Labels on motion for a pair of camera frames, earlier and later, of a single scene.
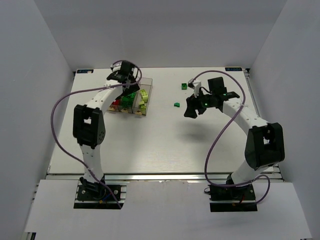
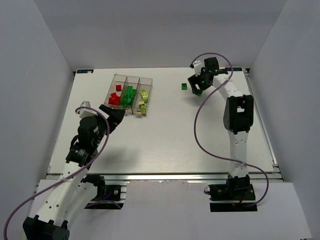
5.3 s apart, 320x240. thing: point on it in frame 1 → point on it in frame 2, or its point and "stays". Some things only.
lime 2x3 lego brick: x=144 y=95 stays
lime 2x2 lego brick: x=142 y=108 stays
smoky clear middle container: x=126 y=102 stays
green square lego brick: x=184 y=86 stays
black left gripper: x=130 y=88 → x=110 y=120
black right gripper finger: x=192 y=105 → x=196 y=83
